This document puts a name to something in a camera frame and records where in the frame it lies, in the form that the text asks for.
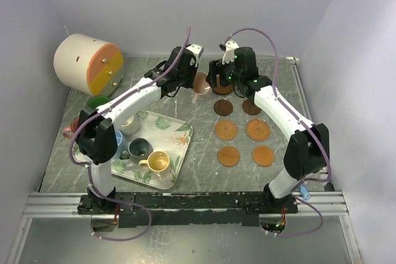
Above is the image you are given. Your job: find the floral serving tray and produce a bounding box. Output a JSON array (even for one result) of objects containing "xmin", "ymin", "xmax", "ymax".
[{"xmin": 72, "ymin": 109, "xmax": 195, "ymax": 191}]

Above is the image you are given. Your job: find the blue mug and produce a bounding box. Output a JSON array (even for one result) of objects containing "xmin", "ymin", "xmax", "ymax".
[{"xmin": 114, "ymin": 130, "xmax": 128, "ymax": 159}]

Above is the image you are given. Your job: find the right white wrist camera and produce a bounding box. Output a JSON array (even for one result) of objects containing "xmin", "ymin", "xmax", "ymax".
[{"xmin": 219, "ymin": 40, "xmax": 239, "ymax": 65}]

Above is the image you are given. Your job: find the smooth light wood coaster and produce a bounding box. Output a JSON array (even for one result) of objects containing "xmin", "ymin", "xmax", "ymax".
[{"xmin": 217, "ymin": 146, "xmax": 240, "ymax": 167}]

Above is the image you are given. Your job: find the green floral tall mug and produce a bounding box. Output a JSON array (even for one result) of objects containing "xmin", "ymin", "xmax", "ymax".
[{"xmin": 86, "ymin": 95, "xmax": 110, "ymax": 109}]

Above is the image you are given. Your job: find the pink mug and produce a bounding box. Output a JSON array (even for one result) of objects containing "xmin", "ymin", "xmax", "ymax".
[{"xmin": 192, "ymin": 72, "xmax": 211, "ymax": 103}]

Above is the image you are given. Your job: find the beige mug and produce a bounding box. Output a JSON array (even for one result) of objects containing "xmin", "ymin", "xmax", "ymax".
[{"xmin": 119, "ymin": 116, "xmax": 139, "ymax": 136}]

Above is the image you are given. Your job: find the large woven rattan coaster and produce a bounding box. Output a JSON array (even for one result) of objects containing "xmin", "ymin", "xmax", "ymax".
[{"xmin": 246, "ymin": 119, "xmax": 270, "ymax": 141}]

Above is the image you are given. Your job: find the grey mug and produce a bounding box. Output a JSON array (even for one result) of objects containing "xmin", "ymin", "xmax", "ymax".
[{"xmin": 128, "ymin": 138, "xmax": 153, "ymax": 164}]

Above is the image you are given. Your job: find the yellow mug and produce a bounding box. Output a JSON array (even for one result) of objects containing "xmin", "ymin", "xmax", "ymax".
[{"xmin": 138, "ymin": 151, "xmax": 171, "ymax": 178}]

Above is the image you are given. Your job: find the red floral tall mug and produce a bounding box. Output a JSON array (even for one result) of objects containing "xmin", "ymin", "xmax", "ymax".
[{"xmin": 62, "ymin": 116, "xmax": 79, "ymax": 138}]

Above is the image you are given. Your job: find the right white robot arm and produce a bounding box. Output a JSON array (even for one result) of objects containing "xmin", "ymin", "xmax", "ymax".
[{"xmin": 206, "ymin": 46, "xmax": 331, "ymax": 213}]

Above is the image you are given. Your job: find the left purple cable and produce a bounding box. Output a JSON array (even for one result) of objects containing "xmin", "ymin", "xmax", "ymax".
[{"xmin": 68, "ymin": 25, "xmax": 192, "ymax": 242}]

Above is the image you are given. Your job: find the white cylindrical drawer box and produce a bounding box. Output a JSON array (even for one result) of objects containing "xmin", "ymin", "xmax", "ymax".
[{"xmin": 53, "ymin": 33, "xmax": 124, "ymax": 96}]

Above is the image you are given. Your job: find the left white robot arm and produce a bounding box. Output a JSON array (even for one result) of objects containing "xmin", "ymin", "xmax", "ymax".
[{"xmin": 73, "ymin": 44, "xmax": 204, "ymax": 214}]

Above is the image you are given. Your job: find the dark walnut coaster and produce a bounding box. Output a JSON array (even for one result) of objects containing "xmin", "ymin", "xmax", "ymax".
[{"xmin": 213, "ymin": 100, "xmax": 233, "ymax": 116}]

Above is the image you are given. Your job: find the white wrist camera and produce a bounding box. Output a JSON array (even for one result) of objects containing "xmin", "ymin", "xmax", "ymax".
[
  {"xmin": 219, "ymin": 40, "xmax": 239, "ymax": 65},
  {"xmin": 186, "ymin": 44, "xmax": 204, "ymax": 60}
]

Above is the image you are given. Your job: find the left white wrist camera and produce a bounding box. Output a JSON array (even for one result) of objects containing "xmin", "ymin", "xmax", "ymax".
[{"xmin": 186, "ymin": 44, "xmax": 204, "ymax": 60}]

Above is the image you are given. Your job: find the reddish wood coaster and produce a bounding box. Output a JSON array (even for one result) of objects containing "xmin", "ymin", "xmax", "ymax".
[{"xmin": 212, "ymin": 75, "xmax": 233, "ymax": 95}]

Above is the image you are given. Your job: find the blue connector clip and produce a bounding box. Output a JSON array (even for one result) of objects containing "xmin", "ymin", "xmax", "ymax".
[{"xmin": 299, "ymin": 184, "xmax": 311, "ymax": 201}]

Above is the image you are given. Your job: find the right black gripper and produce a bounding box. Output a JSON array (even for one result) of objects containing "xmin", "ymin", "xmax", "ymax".
[{"xmin": 205, "ymin": 54, "xmax": 243, "ymax": 89}]

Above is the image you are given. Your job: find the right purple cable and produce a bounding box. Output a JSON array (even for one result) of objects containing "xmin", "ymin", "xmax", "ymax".
[{"xmin": 221, "ymin": 27, "xmax": 332, "ymax": 237}]

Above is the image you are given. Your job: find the hidden light wood coaster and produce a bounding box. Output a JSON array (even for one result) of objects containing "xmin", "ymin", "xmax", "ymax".
[{"xmin": 252, "ymin": 146, "xmax": 275, "ymax": 167}]

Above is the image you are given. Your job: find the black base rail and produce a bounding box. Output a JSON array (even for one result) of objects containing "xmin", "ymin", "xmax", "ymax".
[{"xmin": 77, "ymin": 191, "xmax": 298, "ymax": 228}]

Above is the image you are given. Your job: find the purple cable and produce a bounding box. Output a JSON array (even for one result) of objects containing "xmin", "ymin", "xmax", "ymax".
[
  {"xmin": 221, "ymin": 27, "xmax": 332, "ymax": 237},
  {"xmin": 68, "ymin": 25, "xmax": 192, "ymax": 242}
]

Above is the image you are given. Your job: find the dark wood coaster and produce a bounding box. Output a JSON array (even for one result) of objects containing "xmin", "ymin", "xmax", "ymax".
[{"xmin": 243, "ymin": 100, "xmax": 262, "ymax": 116}]

